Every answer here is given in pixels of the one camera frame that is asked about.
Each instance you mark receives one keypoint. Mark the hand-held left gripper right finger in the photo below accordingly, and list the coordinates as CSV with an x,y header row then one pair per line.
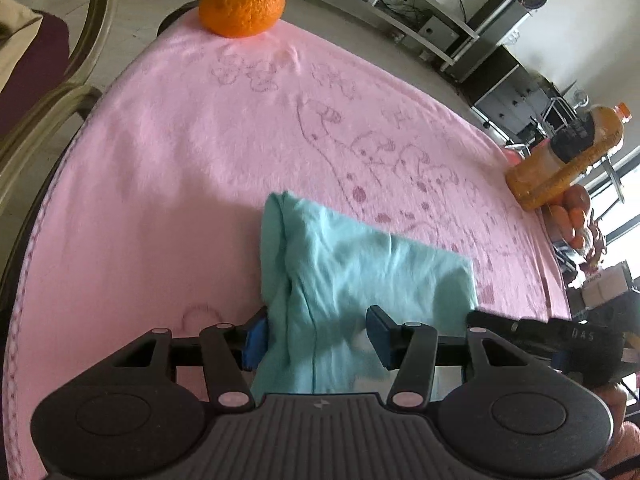
x,y
382,335

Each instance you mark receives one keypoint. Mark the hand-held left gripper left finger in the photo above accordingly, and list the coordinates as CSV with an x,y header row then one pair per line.
x,y
256,342

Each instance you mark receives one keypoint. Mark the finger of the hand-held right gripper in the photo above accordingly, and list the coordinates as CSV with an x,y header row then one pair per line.
x,y
561,362
505,324

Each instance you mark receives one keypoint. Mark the teal shirt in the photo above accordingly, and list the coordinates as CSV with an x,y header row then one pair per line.
x,y
350,260

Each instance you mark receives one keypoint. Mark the person's right forearm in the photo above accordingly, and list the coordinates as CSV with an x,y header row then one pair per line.
x,y
629,447

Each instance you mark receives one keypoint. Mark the person's right hand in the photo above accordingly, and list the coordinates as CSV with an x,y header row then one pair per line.
x,y
622,399

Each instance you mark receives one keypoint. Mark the orange mesh bag of fruit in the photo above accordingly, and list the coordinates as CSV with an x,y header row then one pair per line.
x,y
565,222

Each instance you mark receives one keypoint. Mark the large red apple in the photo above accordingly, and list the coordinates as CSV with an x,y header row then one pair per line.
x,y
577,197

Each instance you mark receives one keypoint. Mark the orange juice bottle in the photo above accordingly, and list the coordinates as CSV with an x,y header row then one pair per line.
x,y
550,175

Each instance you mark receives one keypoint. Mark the pink printed blanket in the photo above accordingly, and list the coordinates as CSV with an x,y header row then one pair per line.
x,y
175,160

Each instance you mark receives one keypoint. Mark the metal office chair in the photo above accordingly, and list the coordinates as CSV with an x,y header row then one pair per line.
x,y
560,120

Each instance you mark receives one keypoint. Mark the black drawer cabinet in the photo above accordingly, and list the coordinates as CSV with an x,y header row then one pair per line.
x,y
500,85

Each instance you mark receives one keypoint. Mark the grey curved media shelf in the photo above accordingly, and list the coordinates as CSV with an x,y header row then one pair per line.
x,y
425,40

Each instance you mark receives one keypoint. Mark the grey subwoofer box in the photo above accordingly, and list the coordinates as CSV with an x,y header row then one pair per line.
x,y
438,34

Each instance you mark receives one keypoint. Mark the tall grey speaker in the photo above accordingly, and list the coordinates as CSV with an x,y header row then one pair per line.
x,y
490,25

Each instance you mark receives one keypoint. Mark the large bumpy orange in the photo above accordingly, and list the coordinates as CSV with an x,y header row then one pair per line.
x,y
245,0

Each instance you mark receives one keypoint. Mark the beige clothing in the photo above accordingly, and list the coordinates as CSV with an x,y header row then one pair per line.
x,y
15,35

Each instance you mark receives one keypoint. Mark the maroon chair with gold frame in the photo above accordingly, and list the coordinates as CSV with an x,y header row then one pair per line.
x,y
90,35

